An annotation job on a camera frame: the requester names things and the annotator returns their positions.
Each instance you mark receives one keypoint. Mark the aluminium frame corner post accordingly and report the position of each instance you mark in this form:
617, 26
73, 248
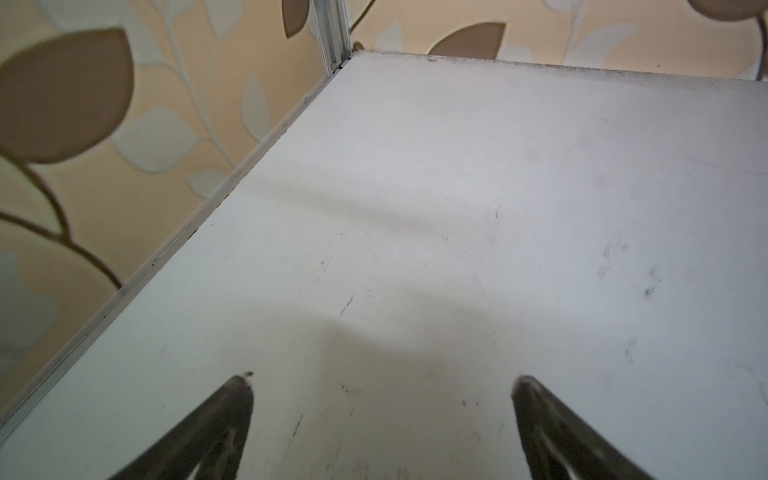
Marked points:
332, 30

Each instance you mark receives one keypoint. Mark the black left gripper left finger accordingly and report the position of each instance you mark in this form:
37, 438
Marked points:
207, 444

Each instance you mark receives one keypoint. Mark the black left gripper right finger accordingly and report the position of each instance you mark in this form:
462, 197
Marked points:
559, 444

